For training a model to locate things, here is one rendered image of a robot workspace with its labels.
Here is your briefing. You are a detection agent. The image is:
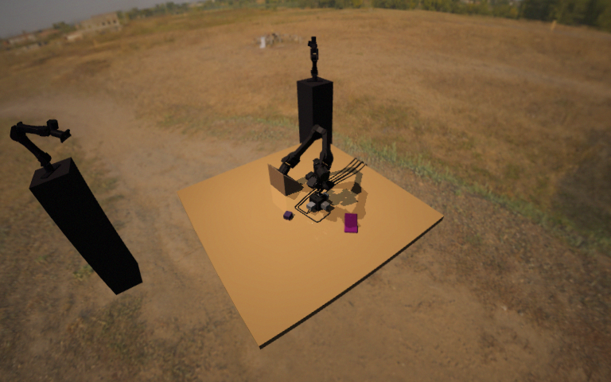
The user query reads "purple rectangular block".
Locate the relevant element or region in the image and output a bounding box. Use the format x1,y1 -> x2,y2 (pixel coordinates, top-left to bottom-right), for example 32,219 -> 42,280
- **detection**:
344,213 -> 357,232

